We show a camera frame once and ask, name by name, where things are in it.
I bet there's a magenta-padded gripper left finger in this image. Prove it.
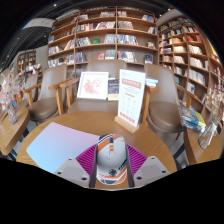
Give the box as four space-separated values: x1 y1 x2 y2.
54 145 99 189

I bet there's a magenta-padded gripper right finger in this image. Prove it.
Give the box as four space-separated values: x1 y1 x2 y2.
125 143 172 189

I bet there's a white orange computer mouse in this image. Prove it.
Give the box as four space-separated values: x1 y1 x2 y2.
95 133 129 186

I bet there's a blue pink gradient mouse pad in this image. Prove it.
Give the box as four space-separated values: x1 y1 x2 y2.
25 121 101 175

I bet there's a white sign on wooden base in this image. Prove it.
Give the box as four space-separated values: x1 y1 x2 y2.
114 68 147 134

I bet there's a round wooden side table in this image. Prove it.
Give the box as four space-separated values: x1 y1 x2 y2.
0 106 30 157
183 128 224 166

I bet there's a blue yellow book stack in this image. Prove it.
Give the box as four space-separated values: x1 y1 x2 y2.
179 105 207 133

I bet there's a white framed flower picture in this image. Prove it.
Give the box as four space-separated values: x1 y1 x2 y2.
76 71 110 101

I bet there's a dark cover book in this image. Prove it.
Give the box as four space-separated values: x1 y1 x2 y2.
107 78 120 102

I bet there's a glass vase with beige flowers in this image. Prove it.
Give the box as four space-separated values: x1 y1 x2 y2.
197 74 224 150

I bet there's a light blue book stack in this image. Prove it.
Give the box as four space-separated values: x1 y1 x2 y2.
145 77 159 88

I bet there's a glass vase with pink flowers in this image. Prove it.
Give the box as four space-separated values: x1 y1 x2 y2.
0 73 26 126

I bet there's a small distant wooden bookshelf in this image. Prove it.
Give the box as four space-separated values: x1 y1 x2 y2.
16 49 38 76

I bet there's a curved wooden bookshelf with books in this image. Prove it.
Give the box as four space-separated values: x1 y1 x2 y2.
157 14 224 111

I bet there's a wide wooden bookshelf with books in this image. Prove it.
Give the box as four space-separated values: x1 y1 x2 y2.
46 5 158 79

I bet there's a white hanging ceiling panel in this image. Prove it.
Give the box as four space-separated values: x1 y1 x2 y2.
29 17 56 30

